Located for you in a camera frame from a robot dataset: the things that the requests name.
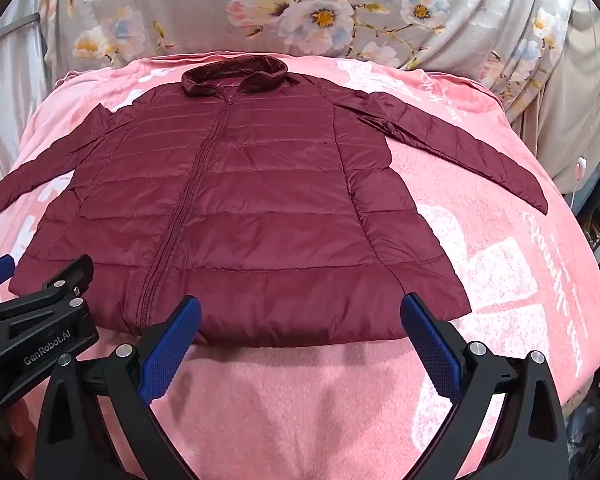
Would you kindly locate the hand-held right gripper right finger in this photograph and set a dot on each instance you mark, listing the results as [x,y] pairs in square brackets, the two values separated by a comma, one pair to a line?
[430,345]

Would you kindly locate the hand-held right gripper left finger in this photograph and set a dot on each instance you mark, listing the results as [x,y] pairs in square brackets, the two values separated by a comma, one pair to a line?
[172,345]

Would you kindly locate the maroon puffer jacket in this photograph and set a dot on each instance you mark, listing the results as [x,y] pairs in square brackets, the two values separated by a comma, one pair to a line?
[255,200]

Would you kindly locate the pink printed blanket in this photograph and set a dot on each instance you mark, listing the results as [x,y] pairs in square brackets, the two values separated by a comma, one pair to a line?
[290,400]

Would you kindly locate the white curtain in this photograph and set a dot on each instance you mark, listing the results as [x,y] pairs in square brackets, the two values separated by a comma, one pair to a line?
[10,90]

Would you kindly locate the beige cloth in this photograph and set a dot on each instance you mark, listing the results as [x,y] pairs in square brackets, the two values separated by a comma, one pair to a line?
[570,110]

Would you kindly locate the grey floral bed sheet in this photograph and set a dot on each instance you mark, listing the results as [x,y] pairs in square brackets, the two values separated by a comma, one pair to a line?
[205,25]

